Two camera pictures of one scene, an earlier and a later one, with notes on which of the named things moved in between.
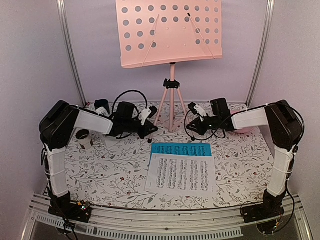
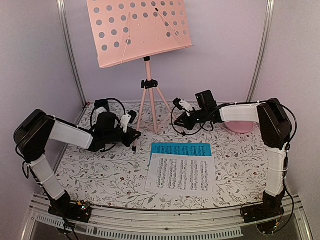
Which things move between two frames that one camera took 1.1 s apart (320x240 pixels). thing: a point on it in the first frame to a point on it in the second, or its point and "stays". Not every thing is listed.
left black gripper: [148, 126] to [128, 140]
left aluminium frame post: [65, 30] stays
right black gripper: [201, 129] to [190, 124]
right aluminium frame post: [262, 51] stays
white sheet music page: [182, 174] stays
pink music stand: [167, 32] to [127, 30]
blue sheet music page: [182, 149] stays
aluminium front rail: [224, 222] stays
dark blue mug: [103, 103] stays
